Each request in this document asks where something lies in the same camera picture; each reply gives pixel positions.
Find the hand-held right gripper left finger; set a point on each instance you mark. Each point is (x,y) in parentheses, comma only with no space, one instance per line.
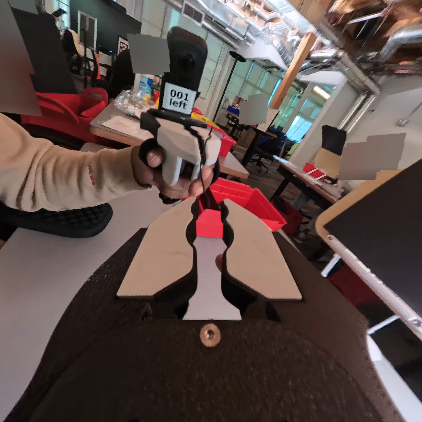
(158,257)

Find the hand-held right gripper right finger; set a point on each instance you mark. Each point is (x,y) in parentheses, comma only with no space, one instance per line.
(257,257)

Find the red plastic bin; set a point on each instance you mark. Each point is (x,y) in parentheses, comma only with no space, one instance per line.
(250,197)

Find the person's left forearm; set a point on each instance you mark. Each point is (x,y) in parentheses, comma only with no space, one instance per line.
(49,171)

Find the person's right hand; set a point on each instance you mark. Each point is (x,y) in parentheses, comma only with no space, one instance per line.
(220,262)

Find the person's left hand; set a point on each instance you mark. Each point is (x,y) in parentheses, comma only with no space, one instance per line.
(150,179)

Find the clear plastic bag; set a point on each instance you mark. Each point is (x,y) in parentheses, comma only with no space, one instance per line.
(132,102)

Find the paper sheet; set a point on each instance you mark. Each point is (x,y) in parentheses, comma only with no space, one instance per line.
(122,125)

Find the white wipes tub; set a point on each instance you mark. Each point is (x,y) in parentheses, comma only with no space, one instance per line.
(145,85)

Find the yellow plastic crate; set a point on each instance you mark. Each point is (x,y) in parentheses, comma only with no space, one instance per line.
(201,116)

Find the red storage tub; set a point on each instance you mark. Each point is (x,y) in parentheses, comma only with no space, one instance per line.
(291,217)

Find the wooden desk with black legs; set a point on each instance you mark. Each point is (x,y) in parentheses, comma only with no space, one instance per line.
(306,179)

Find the black-legged standing desk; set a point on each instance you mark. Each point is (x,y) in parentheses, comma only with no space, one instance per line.
(254,128)

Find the black floor lamp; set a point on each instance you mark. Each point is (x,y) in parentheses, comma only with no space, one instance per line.
(238,56)

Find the black backdrop panel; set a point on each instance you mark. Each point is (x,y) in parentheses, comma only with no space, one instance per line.
(105,23)

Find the black board with wood edge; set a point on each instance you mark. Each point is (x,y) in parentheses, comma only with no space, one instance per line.
(379,247)

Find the cardboard box with black flap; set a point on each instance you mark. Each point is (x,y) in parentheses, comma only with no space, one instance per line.
(333,138)

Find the wooden post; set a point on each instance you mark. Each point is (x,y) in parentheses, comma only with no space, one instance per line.
(293,69)

